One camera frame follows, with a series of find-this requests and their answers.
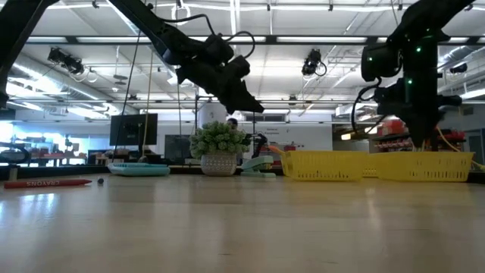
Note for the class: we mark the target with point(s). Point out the yellow plastic bin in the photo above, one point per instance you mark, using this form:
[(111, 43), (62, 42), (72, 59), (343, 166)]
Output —
[(420, 167), (322, 167), (369, 167)]

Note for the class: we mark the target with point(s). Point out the black panel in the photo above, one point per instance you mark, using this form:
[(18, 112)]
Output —
[(176, 148)]

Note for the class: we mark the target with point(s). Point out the white column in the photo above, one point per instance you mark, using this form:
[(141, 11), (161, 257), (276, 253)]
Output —
[(206, 117)]

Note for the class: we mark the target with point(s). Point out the black tool cart red bins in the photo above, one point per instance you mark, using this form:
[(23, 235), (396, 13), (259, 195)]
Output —
[(390, 127)]

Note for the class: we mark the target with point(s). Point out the black ceiling camera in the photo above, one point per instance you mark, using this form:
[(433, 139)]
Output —
[(66, 60), (311, 60)]

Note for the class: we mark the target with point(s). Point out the green artificial potted plant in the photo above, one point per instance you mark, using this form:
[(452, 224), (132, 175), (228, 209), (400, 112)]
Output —
[(218, 140)]

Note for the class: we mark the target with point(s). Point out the teal shallow tray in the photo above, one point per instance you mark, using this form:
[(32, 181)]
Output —
[(138, 170)]

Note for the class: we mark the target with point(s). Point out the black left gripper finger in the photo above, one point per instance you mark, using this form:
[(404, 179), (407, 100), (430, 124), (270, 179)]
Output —
[(242, 104)]

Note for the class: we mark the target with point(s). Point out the silver ceiling air duct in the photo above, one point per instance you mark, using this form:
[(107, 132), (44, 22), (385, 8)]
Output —
[(38, 77)]

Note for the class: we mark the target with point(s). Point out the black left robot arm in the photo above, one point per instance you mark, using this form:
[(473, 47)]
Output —
[(151, 22)]

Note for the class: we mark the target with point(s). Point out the black monitor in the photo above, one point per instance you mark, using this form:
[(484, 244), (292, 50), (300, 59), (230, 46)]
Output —
[(132, 129)]

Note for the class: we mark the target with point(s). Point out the white wall board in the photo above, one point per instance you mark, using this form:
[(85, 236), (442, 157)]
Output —
[(303, 138)]

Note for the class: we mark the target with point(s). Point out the person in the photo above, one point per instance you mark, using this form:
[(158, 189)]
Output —
[(232, 123)]

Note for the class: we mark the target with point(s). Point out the mint green stapler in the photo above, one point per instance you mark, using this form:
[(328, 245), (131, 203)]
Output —
[(254, 165)]

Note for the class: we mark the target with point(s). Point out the red crayon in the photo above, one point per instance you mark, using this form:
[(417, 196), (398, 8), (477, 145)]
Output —
[(45, 183)]

